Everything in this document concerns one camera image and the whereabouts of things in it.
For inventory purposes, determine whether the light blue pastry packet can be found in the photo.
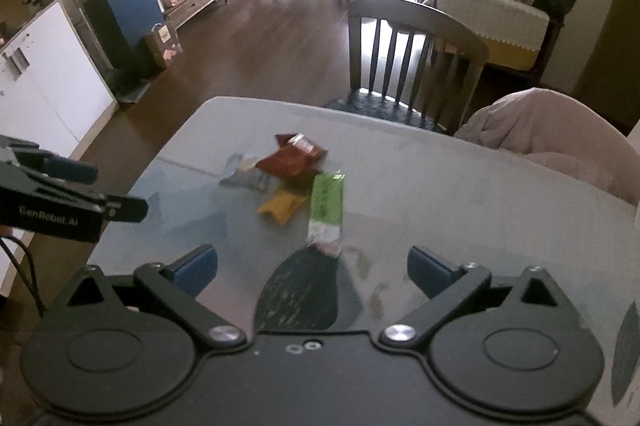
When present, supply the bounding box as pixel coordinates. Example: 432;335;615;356
219;153;269;192

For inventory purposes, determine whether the yellow snack packet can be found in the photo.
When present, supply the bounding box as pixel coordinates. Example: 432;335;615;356
257;189;309;226

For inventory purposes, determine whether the green snack bar pack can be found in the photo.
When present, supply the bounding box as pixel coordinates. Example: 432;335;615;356
307;173;345;258

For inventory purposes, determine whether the dark red foil snack bag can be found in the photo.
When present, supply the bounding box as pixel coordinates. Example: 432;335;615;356
255;133;328;179

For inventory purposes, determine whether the white side cabinet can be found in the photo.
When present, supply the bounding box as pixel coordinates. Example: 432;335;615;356
0;0;120;297

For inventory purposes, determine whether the pink cloth covered chair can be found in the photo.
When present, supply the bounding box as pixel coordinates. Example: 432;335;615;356
454;88;639;205

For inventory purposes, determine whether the brown paper bag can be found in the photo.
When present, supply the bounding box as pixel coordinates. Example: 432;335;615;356
144;21;183;69

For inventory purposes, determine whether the blue black water dispenser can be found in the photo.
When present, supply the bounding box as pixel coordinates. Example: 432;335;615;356
81;0;165;79

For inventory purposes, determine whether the dark wooden dining chair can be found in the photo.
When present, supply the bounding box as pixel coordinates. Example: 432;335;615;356
326;0;489;136

